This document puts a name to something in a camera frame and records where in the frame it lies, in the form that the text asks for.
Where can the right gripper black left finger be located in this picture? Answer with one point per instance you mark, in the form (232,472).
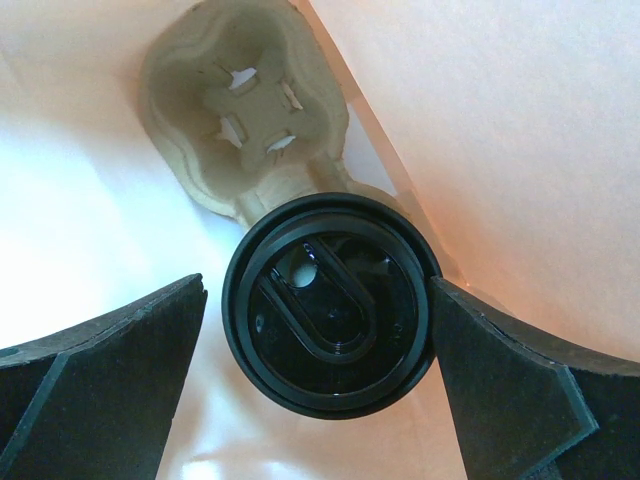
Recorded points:
(97,400)

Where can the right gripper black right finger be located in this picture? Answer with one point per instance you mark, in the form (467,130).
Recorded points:
(527,404)

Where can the orange paper bag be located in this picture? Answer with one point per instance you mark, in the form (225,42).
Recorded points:
(509,128)

